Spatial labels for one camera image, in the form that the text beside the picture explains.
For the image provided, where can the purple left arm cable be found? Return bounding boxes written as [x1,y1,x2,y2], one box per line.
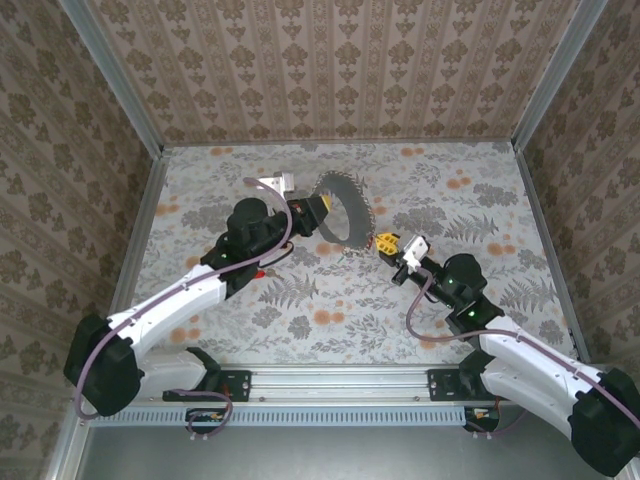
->
[73,177,294,444]

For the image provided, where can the aluminium frame post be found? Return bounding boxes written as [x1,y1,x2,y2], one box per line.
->
[512,0,609,151]
[57,0,166,157]

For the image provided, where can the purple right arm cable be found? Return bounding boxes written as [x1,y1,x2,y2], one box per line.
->
[405,269,640,442]

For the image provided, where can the aluminium side rail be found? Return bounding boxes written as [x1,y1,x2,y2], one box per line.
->
[94,149,171,366]
[514,144,592,364]

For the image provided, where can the floral patterned table cover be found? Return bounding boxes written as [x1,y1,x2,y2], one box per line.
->
[115,142,576,366]

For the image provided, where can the grey metal panel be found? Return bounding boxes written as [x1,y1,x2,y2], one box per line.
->
[44,399,640,480]

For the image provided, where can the aluminium rear rail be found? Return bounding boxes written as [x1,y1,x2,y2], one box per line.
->
[162,138,516,149]

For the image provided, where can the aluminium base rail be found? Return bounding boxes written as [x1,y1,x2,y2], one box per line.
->
[139,363,616,405]

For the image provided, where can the black connector box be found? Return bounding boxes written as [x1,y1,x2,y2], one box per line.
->
[463,407,502,435]
[185,407,226,435]

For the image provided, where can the slotted grey cable duct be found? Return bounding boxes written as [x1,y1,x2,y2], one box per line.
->
[119,405,501,428]

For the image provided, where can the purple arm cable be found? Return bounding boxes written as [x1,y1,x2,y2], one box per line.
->
[73,177,294,444]
[405,269,640,442]

